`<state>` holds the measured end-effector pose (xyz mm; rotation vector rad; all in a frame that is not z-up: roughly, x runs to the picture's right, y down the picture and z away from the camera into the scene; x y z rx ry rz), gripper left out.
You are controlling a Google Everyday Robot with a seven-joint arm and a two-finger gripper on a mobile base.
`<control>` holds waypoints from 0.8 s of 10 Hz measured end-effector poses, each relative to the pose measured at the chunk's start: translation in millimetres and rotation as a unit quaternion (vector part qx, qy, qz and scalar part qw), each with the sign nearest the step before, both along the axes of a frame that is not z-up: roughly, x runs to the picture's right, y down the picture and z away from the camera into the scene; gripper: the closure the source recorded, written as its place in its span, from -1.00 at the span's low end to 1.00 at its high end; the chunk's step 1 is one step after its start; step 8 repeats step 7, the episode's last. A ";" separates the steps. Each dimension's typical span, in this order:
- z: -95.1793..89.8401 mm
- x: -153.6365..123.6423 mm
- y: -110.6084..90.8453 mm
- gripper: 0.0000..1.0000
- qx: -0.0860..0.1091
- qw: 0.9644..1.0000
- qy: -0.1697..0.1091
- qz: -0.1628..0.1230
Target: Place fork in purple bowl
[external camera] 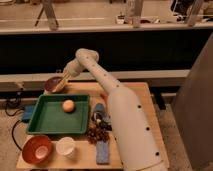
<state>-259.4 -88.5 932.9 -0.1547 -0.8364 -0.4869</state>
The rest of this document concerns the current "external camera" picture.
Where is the black cable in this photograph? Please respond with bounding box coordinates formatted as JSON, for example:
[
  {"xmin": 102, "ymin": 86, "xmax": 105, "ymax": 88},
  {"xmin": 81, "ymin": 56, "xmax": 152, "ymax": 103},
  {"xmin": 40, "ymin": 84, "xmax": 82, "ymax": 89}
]
[{"xmin": 4, "ymin": 89, "xmax": 24, "ymax": 151}]

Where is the blue toy object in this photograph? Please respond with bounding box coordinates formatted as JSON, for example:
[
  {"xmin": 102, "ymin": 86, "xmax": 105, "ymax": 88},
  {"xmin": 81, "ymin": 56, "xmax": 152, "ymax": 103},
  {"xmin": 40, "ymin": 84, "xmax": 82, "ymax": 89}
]
[{"xmin": 92, "ymin": 103, "xmax": 110, "ymax": 125}]

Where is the blue sponge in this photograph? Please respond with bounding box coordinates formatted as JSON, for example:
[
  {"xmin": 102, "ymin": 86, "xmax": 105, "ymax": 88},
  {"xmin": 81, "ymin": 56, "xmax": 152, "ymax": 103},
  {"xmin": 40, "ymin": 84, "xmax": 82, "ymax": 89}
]
[{"xmin": 96, "ymin": 141, "xmax": 109, "ymax": 164}]

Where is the red bowl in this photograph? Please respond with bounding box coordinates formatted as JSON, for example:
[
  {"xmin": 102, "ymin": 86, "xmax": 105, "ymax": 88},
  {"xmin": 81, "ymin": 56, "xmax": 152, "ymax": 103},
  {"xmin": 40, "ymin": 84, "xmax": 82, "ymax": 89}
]
[{"xmin": 22, "ymin": 135, "xmax": 53, "ymax": 165}]

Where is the purple bowl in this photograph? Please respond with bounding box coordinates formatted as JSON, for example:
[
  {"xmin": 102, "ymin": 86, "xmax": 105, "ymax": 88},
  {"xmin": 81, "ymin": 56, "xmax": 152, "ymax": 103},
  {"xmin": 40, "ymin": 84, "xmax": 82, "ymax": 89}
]
[{"xmin": 44, "ymin": 76, "xmax": 60, "ymax": 93}]

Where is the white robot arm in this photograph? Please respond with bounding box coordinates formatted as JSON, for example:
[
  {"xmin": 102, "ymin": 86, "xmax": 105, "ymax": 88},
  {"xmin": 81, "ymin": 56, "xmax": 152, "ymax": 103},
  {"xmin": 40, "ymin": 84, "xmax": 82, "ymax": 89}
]
[{"xmin": 53, "ymin": 48, "xmax": 168, "ymax": 171}]

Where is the blue power box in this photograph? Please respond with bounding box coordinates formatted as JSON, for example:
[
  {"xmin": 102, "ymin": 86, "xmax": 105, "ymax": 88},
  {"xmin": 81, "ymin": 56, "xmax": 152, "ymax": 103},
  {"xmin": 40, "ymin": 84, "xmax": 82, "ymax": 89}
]
[{"xmin": 22, "ymin": 105, "xmax": 34, "ymax": 123}]

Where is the orange round fruit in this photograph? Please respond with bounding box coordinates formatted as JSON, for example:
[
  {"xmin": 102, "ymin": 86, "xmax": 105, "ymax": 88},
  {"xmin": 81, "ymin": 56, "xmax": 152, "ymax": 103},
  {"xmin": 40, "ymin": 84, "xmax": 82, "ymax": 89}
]
[{"xmin": 62, "ymin": 100, "xmax": 75, "ymax": 113}]

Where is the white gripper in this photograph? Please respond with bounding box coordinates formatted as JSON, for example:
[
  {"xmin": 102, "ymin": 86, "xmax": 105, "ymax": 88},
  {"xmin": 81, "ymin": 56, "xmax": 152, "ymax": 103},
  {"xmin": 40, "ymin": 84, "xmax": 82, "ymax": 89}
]
[{"xmin": 53, "ymin": 59, "xmax": 84, "ymax": 92}]

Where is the bunch of dark grapes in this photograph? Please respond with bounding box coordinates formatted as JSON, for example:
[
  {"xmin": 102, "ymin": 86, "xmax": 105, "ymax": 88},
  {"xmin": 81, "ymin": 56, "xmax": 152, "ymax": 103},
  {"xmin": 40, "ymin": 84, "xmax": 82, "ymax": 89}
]
[{"xmin": 86, "ymin": 126, "xmax": 109, "ymax": 144}]

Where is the white plastic cup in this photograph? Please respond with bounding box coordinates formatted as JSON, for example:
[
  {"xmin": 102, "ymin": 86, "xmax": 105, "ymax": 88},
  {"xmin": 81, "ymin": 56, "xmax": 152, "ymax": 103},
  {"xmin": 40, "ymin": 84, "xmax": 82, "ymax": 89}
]
[{"xmin": 56, "ymin": 137, "xmax": 76, "ymax": 158}]

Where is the green plastic tray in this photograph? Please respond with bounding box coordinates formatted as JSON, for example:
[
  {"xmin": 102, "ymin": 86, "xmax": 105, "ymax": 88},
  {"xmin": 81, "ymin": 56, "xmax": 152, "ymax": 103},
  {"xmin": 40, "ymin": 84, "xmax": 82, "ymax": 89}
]
[{"xmin": 27, "ymin": 94, "xmax": 90, "ymax": 135}]

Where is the grey panel at right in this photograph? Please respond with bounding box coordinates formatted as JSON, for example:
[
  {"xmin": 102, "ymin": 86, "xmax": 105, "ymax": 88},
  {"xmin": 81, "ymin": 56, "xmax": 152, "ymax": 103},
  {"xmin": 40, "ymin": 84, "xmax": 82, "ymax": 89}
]
[{"xmin": 172, "ymin": 32, "xmax": 213, "ymax": 171}]

